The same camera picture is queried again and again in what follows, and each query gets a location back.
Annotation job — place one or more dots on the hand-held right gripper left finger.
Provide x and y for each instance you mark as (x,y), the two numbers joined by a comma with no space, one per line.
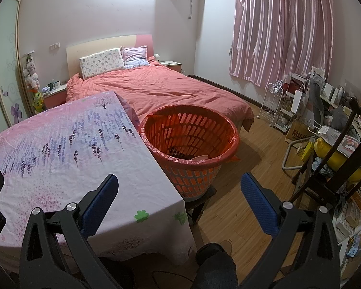
(100,198)

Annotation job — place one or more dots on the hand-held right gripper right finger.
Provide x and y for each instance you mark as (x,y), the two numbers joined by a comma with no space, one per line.
(258,201)

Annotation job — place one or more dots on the orange instant noodle cup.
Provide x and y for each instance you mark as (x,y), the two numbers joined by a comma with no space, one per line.
(200,157)

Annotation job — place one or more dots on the black dotted headband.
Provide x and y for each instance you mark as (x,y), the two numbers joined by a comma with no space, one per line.
(176,151)

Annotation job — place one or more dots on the orange plastic basket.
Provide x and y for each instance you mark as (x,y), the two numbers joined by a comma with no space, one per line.
(192,132)

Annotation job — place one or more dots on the black stool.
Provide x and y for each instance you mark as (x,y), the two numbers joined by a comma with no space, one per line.
(198,206)

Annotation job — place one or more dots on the person's leg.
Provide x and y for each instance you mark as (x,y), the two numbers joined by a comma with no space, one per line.
(213,265)

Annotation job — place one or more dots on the brown paper bag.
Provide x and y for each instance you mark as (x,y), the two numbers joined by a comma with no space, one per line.
(297,133)

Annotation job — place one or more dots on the yellow round object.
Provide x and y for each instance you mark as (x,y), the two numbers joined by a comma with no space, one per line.
(331,155)

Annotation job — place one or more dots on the white paper bag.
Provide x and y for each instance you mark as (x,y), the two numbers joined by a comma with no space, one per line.
(297,102)

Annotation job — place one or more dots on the pink nightstand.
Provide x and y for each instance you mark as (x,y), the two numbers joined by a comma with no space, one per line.
(55,97)
(171,65)

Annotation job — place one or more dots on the dark wooden chair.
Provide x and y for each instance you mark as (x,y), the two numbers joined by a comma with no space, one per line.
(346,132)

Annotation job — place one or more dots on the green yellow plush toy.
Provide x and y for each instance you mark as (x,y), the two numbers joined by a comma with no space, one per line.
(38,100)

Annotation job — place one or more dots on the white mug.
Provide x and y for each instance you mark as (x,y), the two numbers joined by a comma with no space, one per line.
(57,84)

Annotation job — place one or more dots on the bed with coral duvet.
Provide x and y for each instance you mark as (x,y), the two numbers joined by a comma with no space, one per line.
(174,90)

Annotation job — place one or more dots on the cluttered desk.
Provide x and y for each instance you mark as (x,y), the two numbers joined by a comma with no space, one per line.
(337,96)

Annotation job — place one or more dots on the white floral pillow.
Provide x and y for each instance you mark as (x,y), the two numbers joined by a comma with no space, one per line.
(102,63)

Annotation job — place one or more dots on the stack of plush toys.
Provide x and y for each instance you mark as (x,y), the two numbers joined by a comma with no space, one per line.
(30,72)

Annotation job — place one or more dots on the purple striped pillow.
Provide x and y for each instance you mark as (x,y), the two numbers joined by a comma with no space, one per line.
(135,55)

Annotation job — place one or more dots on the flower print sliding wardrobe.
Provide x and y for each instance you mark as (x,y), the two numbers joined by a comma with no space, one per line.
(6,66)

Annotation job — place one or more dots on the white round night light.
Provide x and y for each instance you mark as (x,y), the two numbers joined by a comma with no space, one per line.
(157,56)

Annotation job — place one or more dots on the cream and pink headboard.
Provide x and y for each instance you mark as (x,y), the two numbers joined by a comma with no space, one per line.
(108,42)

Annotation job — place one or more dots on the pink striped curtain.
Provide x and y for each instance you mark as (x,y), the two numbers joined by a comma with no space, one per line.
(282,27)

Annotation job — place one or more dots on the white wall switch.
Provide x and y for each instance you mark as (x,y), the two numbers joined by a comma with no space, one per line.
(54,46)

